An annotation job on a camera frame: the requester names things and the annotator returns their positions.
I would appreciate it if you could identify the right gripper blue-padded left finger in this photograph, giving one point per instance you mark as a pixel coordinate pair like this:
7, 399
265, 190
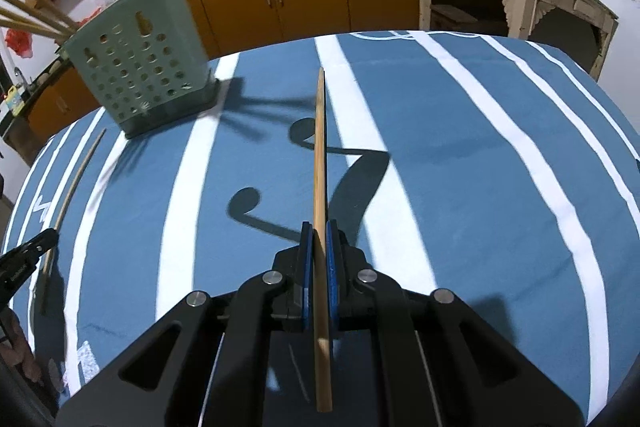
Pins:
305, 271

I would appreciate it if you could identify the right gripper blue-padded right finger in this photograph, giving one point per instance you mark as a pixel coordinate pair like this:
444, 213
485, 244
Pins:
334, 265

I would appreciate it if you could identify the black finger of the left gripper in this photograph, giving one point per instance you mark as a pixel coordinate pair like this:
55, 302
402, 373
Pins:
18, 264

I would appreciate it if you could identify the wooden kitchen base cabinets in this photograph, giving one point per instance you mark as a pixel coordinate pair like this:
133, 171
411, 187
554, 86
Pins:
228, 26

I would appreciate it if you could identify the person's hand at left edge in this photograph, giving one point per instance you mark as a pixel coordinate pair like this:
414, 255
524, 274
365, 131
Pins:
15, 350

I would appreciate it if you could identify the wooden chopstick bundle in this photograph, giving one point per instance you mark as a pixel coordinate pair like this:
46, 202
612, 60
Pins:
322, 345
13, 16

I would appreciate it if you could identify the yellow detergent bottle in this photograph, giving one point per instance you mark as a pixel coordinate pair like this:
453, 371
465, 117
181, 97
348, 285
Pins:
14, 100

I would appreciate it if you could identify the blue white striped tablecloth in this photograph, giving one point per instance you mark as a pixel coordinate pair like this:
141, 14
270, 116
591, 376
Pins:
493, 167

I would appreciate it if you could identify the green perforated utensil holder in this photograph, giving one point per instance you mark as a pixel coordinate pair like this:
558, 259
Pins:
144, 62

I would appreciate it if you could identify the wooden chopstick right bundle inner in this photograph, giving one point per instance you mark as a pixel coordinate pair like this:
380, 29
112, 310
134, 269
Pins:
13, 16

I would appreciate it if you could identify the red plastic bag on wall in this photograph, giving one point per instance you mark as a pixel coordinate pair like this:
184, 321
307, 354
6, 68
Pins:
19, 41

